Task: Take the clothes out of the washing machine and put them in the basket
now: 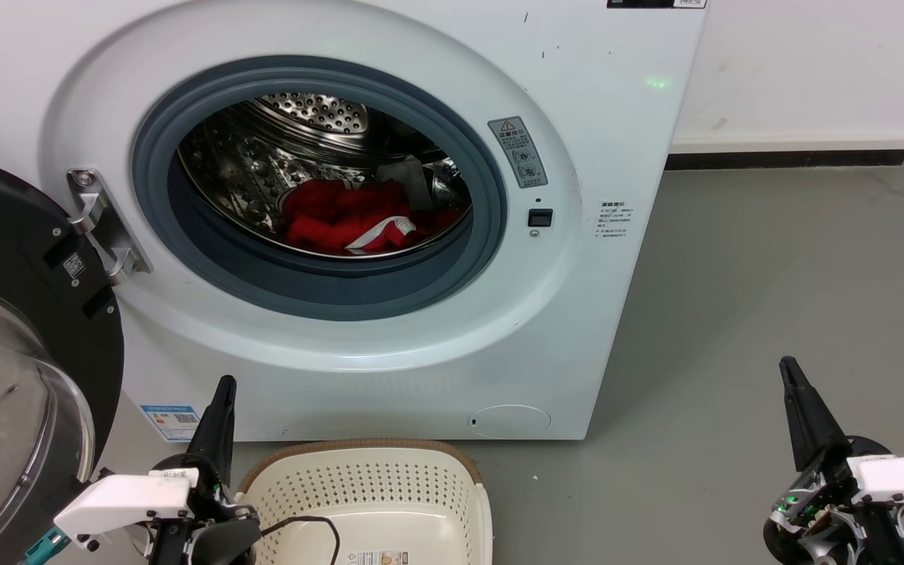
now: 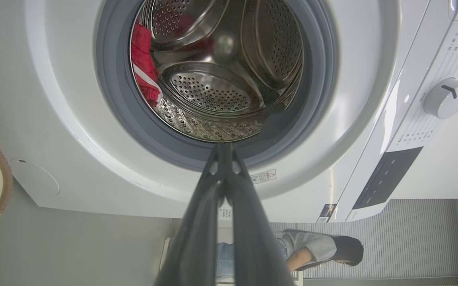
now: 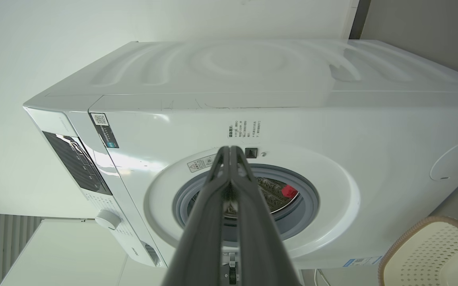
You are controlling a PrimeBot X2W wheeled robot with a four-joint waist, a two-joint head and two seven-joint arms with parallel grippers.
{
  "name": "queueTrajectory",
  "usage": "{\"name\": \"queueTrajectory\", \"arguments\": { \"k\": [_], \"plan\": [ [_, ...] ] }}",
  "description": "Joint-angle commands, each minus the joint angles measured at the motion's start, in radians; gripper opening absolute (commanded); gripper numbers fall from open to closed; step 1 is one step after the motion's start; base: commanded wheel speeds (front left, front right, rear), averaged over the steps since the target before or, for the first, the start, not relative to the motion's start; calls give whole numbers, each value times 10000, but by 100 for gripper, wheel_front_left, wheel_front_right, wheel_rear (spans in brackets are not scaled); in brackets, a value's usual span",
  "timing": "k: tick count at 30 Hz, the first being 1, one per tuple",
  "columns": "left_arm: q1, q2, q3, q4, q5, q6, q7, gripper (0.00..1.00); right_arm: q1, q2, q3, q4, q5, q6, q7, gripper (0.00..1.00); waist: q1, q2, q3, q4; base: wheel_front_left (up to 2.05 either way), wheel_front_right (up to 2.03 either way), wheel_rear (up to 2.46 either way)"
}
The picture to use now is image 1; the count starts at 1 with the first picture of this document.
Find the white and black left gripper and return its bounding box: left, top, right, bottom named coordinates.
left=54, top=375, right=238, bottom=565

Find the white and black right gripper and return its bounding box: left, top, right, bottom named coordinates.
left=762, top=356, right=904, bottom=565

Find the red and white garment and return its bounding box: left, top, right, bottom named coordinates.
left=279, top=178, right=465, bottom=257

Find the cream perforated laundry basket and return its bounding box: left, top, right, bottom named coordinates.
left=234, top=438, right=494, bottom=565

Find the washing machine door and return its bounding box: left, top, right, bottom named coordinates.
left=0, top=151, right=125, bottom=565

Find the steel washing machine drum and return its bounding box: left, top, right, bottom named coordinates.
left=177, top=93, right=474, bottom=260

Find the blue energy label sticker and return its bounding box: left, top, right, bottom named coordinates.
left=140, top=404, right=202, bottom=443

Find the grey rubber door gasket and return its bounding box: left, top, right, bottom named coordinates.
left=131, top=55, right=509, bottom=322

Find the black plug with teal connector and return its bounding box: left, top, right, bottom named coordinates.
left=23, top=527, right=70, bottom=565

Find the white front-load washing machine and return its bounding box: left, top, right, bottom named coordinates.
left=0, top=0, right=709, bottom=442

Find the metal door hinge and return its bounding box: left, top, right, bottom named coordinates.
left=67, top=167, right=154, bottom=286

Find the white and black baseboard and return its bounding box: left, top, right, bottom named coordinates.
left=665, top=129, right=904, bottom=171

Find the round white filter cover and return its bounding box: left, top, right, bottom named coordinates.
left=468, top=404, right=552, bottom=439

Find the grey garment in drum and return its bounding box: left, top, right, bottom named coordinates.
left=377, top=155, right=435, bottom=210

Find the grey warning sticker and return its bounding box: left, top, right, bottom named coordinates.
left=488, top=116, right=549, bottom=189

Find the thin black looped cable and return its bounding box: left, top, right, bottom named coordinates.
left=258, top=515, right=341, bottom=565

